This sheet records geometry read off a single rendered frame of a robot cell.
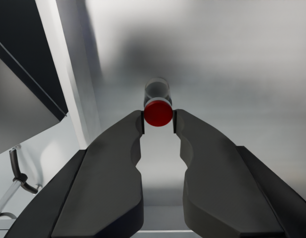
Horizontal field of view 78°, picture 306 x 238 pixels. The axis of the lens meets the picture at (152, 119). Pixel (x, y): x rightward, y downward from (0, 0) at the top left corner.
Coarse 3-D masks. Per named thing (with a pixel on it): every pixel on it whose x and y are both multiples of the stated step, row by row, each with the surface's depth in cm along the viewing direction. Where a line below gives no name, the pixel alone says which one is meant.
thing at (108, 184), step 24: (120, 120) 11; (96, 144) 9; (120, 144) 9; (96, 168) 8; (120, 168) 8; (72, 192) 7; (96, 192) 7; (120, 192) 7; (72, 216) 6; (96, 216) 6; (120, 216) 6
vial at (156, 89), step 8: (152, 80) 16; (160, 80) 16; (152, 88) 15; (160, 88) 14; (168, 88) 16; (144, 96) 15; (152, 96) 14; (160, 96) 14; (168, 96) 14; (144, 104) 14
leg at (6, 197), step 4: (16, 180) 133; (12, 184) 131; (16, 184) 131; (20, 184) 134; (8, 188) 128; (12, 188) 128; (16, 188) 130; (8, 192) 125; (12, 192) 127; (4, 196) 122; (8, 196) 124; (12, 196) 127; (0, 200) 120; (4, 200) 121; (8, 200) 123; (0, 204) 118; (4, 204) 120; (0, 208) 117; (0, 212) 117
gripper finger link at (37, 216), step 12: (72, 168) 8; (60, 180) 7; (72, 180) 7; (48, 192) 7; (60, 192) 7; (36, 204) 6; (48, 204) 6; (60, 204) 6; (24, 216) 6; (36, 216) 6; (48, 216) 6; (12, 228) 6; (24, 228) 6; (36, 228) 6; (48, 228) 6
